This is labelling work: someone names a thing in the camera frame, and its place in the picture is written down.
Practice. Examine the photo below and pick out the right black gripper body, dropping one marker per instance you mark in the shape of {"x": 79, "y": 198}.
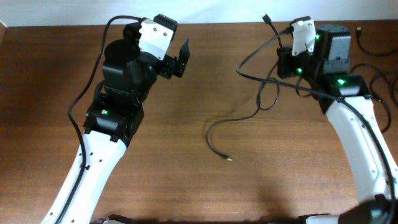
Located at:
{"x": 285, "y": 62}

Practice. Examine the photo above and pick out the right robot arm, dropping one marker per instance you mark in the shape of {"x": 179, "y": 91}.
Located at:
{"x": 320, "y": 55}

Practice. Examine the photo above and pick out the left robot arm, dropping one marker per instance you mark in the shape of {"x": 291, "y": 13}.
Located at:
{"x": 130, "y": 66}

